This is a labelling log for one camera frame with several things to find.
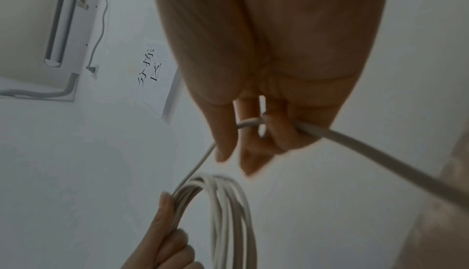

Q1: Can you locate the person's left hand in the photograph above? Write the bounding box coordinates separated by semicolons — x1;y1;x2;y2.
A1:
148;0;389;176

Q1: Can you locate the person's right hand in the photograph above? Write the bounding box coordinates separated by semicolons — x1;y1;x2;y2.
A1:
117;190;205;269

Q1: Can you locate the white charging cable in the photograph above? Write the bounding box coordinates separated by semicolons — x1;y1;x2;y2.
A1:
170;117;469;269

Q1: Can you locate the white handwritten paper note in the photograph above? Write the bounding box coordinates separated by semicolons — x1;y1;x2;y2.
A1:
133;40;182;118

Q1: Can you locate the white air conditioner pipe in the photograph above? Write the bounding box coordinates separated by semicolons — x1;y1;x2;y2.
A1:
0;72;81;101

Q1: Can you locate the beige covered table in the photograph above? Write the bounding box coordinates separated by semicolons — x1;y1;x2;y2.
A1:
397;134;469;269

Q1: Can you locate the air conditioner power cord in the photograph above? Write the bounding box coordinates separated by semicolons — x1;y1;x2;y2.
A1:
85;0;111;74

